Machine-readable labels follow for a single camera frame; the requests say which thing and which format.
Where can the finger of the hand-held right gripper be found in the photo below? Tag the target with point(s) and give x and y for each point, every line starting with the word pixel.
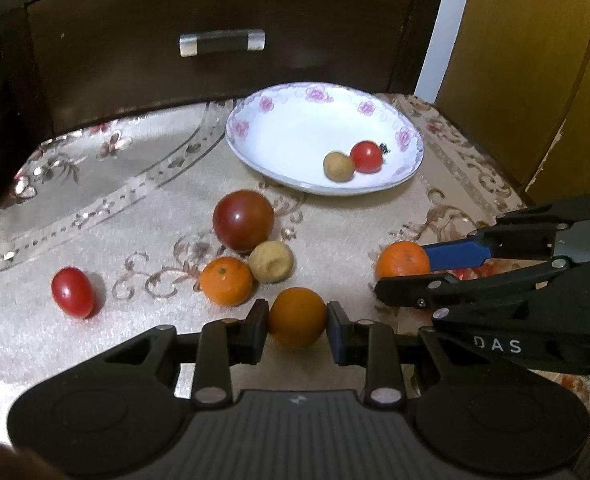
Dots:
pixel 425 291
pixel 450 255

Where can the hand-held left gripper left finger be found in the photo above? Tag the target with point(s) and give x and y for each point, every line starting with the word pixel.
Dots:
pixel 256 330

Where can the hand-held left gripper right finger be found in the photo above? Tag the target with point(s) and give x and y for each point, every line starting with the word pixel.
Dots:
pixel 336 335

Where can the mandarin with green stem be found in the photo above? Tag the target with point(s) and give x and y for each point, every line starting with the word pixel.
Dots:
pixel 226 281
pixel 400 260

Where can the smooth round orange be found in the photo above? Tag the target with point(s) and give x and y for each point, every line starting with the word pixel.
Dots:
pixel 297 317

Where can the white floral plate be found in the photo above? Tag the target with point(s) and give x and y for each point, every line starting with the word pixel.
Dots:
pixel 285 130

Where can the dented brown round fruit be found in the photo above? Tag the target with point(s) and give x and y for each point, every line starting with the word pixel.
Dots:
pixel 271 261

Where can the large dark red tomato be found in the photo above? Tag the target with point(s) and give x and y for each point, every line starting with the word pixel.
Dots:
pixel 242 219

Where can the round red cherry tomato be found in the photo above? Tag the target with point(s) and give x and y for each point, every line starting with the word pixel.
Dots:
pixel 367 156

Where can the small brown round fruit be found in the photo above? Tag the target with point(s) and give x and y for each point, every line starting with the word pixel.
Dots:
pixel 338 166

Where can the beige floral tablecloth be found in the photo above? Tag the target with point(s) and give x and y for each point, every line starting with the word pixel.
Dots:
pixel 125 200

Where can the oval red cherry tomato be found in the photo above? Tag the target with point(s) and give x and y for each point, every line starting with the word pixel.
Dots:
pixel 72 292

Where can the yellow wooden cabinet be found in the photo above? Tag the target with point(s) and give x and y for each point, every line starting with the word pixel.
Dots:
pixel 520 70

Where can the dark wooden drawer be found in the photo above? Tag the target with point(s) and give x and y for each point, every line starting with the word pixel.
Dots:
pixel 125 80

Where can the dark wooden nightstand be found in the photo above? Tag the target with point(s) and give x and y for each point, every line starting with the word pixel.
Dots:
pixel 10 60

